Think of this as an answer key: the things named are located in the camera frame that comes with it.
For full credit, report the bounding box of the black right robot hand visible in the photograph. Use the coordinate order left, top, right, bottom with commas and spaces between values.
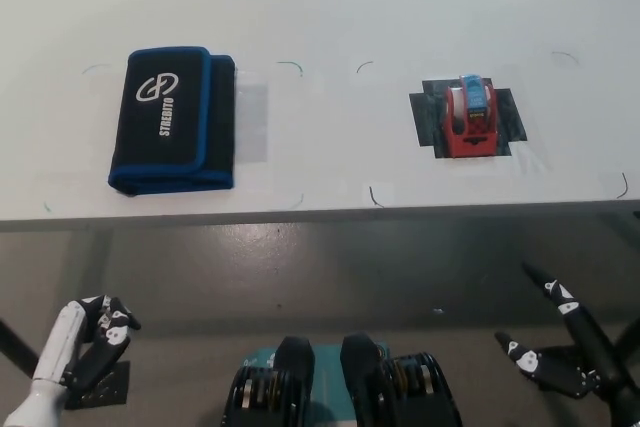
493, 261, 632, 401

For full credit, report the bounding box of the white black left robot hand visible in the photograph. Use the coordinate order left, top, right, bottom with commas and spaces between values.
30, 295, 143, 393

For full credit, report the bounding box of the red tape dispenser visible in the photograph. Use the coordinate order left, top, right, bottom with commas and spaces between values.
444, 72, 499, 160

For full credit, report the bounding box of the black blue-edged notebook pouch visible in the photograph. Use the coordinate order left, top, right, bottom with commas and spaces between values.
106, 45, 237, 197

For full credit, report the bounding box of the black tape patch marker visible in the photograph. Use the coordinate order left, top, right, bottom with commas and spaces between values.
408, 77, 529, 159

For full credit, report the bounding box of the clear tape strip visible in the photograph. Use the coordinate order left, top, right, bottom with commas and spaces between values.
234, 80, 269, 164

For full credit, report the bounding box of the dark table leg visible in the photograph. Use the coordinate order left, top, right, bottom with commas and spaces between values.
0, 317, 42, 379
612, 314, 640, 364

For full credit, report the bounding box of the black floor plate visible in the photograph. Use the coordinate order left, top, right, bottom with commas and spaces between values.
64, 360, 131, 409

